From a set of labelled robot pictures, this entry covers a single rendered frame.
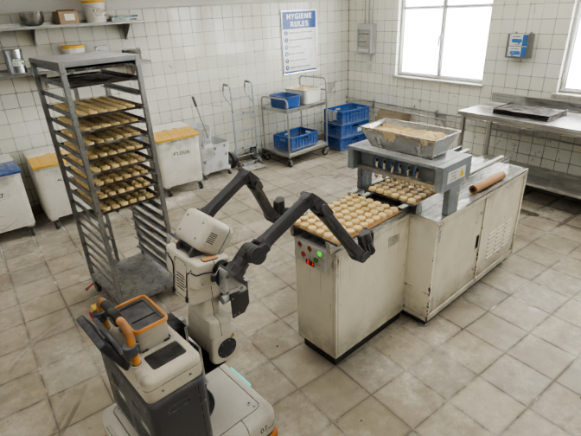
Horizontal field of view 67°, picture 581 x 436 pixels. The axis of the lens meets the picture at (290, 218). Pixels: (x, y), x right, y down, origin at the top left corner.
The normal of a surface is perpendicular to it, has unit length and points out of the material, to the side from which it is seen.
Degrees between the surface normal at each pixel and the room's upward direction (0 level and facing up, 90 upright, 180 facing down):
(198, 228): 47
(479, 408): 0
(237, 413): 0
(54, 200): 93
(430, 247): 90
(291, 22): 90
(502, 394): 0
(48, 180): 91
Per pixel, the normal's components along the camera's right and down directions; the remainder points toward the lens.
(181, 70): 0.60, 0.32
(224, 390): -0.04, -0.90
